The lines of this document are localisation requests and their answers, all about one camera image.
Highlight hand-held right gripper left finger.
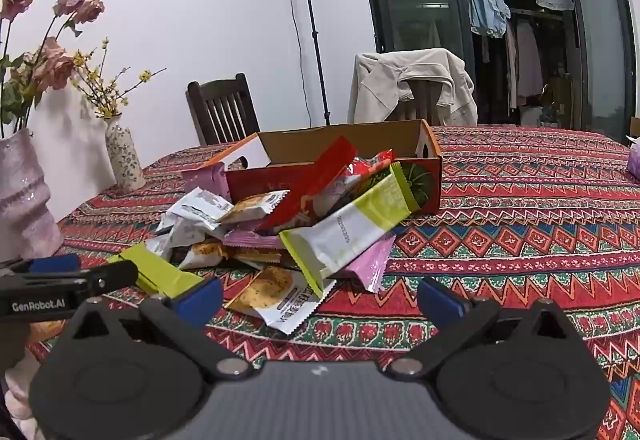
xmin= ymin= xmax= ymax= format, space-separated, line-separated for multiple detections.
xmin=55 ymin=276 xmax=255 ymax=381

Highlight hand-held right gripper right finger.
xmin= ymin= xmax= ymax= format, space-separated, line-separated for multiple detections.
xmin=390 ymin=276 xmax=586 ymax=381

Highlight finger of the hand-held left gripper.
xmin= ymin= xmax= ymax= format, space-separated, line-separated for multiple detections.
xmin=0 ymin=253 xmax=82 ymax=277
xmin=75 ymin=260 xmax=139 ymax=295

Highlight lime green snack packet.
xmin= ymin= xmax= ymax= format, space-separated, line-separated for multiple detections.
xmin=106 ymin=241 xmax=207 ymax=299

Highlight white snack packet grey print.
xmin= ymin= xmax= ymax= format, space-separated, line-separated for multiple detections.
xmin=166 ymin=187 xmax=234 ymax=232

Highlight small cracker snack packet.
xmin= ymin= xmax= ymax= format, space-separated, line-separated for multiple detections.
xmin=219 ymin=189 xmax=292 ymax=224

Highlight cardboard box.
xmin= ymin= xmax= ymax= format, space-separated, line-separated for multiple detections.
xmin=202 ymin=119 xmax=444 ymax=216

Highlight orange cracker snack packet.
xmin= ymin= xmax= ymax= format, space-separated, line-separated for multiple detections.
xmin=178 ymin=241 xmax=228 ymax=272

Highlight crumpled white snack packet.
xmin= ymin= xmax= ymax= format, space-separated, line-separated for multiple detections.
xmin=144 ymin=219 xmax=223 ymax=262

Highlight large pink vase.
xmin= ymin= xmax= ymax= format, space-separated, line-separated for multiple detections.
xmin=0 ymin=127 xmax=65 ymax=263

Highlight large cracker snack packet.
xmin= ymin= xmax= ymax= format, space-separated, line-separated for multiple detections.
xmin=224 ymin=265 xmax=337 ymax=336

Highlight pink striped snack packet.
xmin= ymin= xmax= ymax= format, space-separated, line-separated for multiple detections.
xmin=224 ymin=229 xmax=287 ymax=252

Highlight floral ceramic vase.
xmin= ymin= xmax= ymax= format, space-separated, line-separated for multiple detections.
xmin=104 ymin=115 xmax=147 ymax=195

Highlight lime and white snack packet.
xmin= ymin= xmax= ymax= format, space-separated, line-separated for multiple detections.
xmin=279 ymin=161 xmax=422 ymax=294

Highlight mauve snack packet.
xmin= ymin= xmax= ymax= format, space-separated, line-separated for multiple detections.
xmin=181 ymin=161 xmax=232 ymax=202

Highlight shiny red snack packet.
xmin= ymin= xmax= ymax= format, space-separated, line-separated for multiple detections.
xmin=349 ymin=149 xmax=397 ymax=182

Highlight long red snack packet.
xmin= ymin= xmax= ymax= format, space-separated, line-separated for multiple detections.
xmin=254 ymin=135 xmax=359 ymax=234

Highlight dried pink roses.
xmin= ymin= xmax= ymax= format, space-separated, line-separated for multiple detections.
xmin=0 ymin=0 xmax=106 ymax=138

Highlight wooden chair under jacket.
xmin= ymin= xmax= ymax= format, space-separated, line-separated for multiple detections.
xmin=395 ymin=80 xmax=443 ymax=123

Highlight yellow flower branches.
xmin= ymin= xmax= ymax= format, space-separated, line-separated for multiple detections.
xmin=72 ymin=38 xmax=168 ymax=121

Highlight dark wooden chair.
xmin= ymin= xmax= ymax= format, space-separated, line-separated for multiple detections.
xmin=186 ymin=73 xmax=262 ymax=147

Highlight beige jacket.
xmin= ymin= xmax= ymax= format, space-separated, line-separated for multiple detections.
xmin=347 ymin=49 xmax=478 ymax=127

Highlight hanging mauve garments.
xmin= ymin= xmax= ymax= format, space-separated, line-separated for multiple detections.
xmin=505 ymin=18 xmax=543 ymax=108

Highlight black light cable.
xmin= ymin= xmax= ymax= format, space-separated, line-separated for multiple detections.
xmin=280 ymin=0 xmax=326 ymax=126

